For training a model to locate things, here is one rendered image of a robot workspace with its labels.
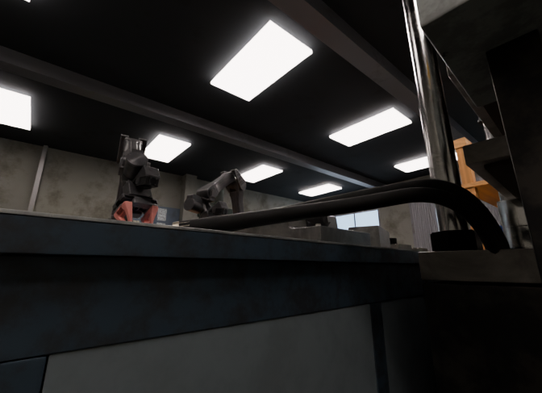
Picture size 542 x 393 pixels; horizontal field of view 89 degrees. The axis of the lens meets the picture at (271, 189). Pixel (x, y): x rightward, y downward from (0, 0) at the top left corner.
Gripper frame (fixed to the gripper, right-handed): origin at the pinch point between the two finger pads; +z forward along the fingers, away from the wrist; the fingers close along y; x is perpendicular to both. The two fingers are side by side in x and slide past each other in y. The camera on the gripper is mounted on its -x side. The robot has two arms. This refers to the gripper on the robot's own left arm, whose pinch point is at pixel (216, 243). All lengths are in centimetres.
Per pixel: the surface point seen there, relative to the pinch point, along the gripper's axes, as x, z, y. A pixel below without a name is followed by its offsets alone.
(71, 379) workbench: -35, 43, -69
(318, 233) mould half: -46, 27, -14
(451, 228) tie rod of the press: -71, 41, -10
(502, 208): -88, 39, 31
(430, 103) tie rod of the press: -87, 14, -10
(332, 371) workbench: -40, 54, -29
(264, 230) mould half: -28.1, 13.3, -9.3
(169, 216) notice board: 397, -354, 342
